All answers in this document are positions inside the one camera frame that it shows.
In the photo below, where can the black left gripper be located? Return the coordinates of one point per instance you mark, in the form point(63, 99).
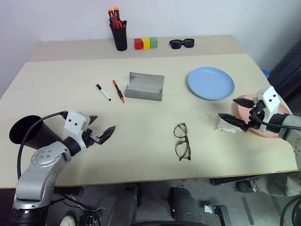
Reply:
point(89, 139)

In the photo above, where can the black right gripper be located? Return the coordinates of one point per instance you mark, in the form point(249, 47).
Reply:
point(255, 116)

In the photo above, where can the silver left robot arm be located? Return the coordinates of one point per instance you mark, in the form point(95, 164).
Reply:
point(42, 164)

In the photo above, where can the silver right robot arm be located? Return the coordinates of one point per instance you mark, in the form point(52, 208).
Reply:
point(291, 127)

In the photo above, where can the pink plate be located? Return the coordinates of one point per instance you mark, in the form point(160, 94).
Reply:
point(242, 113)

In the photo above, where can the crumpled white tissue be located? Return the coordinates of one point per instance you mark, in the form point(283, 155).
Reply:
point(223, 127)

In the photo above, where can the white marker with black cap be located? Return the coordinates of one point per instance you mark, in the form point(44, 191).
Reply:
point(103, 92)

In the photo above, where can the red and black pen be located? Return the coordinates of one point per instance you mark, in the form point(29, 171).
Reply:
point(118, 90)

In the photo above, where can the blue plate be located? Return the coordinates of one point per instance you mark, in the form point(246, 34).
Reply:
point(210, 82)

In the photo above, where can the small blue object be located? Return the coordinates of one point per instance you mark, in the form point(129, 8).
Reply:
point(266, 72)

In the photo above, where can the empty black cup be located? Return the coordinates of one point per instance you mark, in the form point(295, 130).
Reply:
point(44, 135)

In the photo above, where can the tortoiseshell eyeglasses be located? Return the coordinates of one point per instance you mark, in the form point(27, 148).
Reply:
point(187, 141)

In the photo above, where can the open grey glasses case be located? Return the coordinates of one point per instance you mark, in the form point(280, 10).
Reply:
point(145, 88)

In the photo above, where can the dark furniture panel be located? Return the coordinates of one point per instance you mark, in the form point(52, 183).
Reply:
point(288, 70)

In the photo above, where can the dark shoe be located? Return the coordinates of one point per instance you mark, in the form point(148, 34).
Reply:
point(244, 186)

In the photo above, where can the grey trouser leg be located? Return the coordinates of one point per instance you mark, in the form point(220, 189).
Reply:
point(275, 184)

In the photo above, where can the dark rounded robot leg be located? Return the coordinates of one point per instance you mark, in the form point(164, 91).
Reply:
point(124, 204)
point(185, 207)

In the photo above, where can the black pen holder with tools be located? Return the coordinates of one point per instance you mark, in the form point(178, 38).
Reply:
point(120, 38)

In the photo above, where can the red block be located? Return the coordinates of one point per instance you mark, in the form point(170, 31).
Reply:
point(138, 44)

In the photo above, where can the black sunglasses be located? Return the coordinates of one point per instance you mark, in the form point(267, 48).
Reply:
point(175, 43)

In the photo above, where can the yellow block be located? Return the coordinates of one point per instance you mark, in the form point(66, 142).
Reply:
point(146, 43)

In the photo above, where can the green block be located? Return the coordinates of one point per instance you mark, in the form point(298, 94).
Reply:
point(154, 42)

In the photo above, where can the white caster wheel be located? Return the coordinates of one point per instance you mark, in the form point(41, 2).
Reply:
point(68, 220)

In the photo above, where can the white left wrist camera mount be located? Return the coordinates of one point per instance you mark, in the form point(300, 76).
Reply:
point(74, 123)

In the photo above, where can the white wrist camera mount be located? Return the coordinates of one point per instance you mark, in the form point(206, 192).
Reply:
point(270, 100)
point(74, 123)

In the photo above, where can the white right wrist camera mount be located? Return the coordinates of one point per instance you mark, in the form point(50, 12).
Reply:
point(270, 100)

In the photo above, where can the black table frame bar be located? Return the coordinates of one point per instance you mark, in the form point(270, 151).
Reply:
point(228, 180)

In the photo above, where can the metal bracket with black plate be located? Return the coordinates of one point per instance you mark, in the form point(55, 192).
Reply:
point(217, 212)

